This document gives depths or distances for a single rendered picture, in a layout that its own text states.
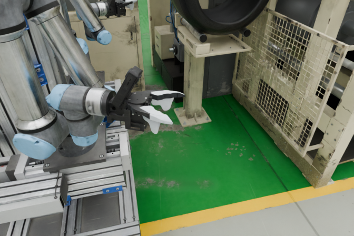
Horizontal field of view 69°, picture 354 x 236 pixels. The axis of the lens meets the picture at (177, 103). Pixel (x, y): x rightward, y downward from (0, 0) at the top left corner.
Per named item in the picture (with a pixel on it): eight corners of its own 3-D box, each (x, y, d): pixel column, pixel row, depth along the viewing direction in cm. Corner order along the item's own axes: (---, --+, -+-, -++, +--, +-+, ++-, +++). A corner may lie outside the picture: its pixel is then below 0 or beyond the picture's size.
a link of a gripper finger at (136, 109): (160, 116, 63) (139, 102, 68) (160, 109, 62) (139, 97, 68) (144, 122, 60) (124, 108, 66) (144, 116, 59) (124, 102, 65)
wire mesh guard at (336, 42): (231, 83, 223) (243, -2, 183) (233, 82, 223) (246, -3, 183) (302, 157, 153) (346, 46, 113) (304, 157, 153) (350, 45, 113)
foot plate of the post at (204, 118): (173, 109, 242) (173, 106, 240) (200, 104, 248) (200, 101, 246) (182, 127, 221) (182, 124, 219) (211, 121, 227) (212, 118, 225)
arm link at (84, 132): (108, 126, 86) (102, 99, 79) (91, 150, 77) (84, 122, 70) (86, 123, 87) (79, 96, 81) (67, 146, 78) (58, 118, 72)
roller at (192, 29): (180, 23, 174) (180, 17, 171) (187, 23, 175) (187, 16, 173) (199, 42, 147) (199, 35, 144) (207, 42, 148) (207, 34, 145)
